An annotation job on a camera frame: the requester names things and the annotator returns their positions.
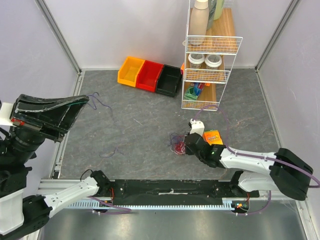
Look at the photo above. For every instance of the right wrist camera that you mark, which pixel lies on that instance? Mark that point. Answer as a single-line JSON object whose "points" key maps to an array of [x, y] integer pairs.
{"points": [[197, 127]]}

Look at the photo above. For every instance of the red storage bin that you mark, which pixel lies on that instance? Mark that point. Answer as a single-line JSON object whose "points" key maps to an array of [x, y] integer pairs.
{"points": [[148, 76]]}

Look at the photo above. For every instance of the slotted cable duct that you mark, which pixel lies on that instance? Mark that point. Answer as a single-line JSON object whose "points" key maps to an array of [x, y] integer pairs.
{"points": [[90, 204]]}

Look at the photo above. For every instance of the grey-green bottle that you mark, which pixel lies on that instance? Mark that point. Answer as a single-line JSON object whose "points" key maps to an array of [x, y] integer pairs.
{"points": [[212, 4]]}

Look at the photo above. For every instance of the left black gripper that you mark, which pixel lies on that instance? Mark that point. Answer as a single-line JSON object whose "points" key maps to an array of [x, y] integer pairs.
{"points": [[57, 119]]}

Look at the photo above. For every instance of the yellow storage bin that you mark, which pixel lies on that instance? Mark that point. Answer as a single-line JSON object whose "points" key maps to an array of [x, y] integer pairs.
{"points": [[129, 71]]}

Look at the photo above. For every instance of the orange green sponge pack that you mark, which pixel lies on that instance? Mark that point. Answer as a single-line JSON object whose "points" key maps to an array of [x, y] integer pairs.
{"points": [[212, 137]]}

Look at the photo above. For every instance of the white wire shelf rack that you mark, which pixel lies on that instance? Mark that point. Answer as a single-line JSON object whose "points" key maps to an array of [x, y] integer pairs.
{"points": [[220, 39]]}

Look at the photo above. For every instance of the left paper cup with lid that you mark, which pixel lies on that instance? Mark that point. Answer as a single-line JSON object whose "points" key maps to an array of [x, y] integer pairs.
{"points": [[196, 60]]}

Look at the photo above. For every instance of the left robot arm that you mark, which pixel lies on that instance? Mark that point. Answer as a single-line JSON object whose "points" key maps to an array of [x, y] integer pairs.
{"points": [[22, 210]]}

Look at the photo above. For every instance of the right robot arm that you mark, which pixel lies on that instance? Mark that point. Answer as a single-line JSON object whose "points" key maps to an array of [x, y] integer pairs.
{"points": [[272, 171]]}

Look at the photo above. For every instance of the blue red packet on shelf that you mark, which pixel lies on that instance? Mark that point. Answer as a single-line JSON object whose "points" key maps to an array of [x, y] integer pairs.
{"points": [[199, 86]]}

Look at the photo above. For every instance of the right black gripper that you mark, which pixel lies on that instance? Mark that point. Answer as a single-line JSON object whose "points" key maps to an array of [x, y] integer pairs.
{"points": [[189, 143]]}

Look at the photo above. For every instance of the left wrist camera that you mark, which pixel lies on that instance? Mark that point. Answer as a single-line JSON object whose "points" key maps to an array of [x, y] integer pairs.
{"points": [[5, 114]]}

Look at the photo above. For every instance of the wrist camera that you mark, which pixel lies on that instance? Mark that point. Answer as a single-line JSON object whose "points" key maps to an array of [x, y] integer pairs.
{"points": [[5, 114], [197, 127]]}

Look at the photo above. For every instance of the black storage bin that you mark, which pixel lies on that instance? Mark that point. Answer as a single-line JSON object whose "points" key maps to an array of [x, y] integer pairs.
{"points": [[169, 81]]}

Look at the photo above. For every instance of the beige bottle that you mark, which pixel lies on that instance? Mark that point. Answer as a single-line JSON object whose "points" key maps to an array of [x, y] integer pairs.
{"points": [[198, 22]]}

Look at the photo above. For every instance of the light green bottle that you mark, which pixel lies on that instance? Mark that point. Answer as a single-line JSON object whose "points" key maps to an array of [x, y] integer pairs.
{"points": [[218, 9]]}

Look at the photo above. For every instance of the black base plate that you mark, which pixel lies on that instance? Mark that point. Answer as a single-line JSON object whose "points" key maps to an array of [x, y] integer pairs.
{"points": [[171, 192]]}

